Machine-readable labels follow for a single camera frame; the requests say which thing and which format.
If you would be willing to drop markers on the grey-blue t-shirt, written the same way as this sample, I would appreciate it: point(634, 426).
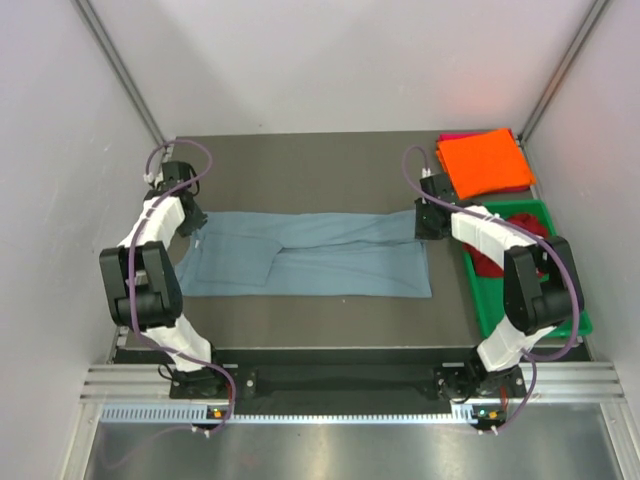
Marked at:
point(325, 254)

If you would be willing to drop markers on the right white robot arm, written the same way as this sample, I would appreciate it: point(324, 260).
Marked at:
point(541, 287)

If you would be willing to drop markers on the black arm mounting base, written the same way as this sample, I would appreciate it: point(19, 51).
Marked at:
point(323, 381)

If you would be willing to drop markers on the dark red t-shirt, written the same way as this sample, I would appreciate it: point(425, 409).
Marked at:
point(490, 241)

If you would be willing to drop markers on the folded orange t-shirt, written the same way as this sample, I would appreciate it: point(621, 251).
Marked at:
point(482, 162)

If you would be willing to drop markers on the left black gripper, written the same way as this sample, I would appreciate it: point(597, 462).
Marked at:
point(198, 221)

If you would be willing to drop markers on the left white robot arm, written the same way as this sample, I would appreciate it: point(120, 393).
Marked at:
point(141, 285)

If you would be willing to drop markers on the green plastic tray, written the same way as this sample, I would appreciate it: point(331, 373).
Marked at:
point(487, 293)

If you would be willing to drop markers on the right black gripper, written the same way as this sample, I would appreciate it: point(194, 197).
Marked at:
point(421, 231)

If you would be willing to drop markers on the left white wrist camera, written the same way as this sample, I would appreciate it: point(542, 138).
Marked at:
point(152, 179)

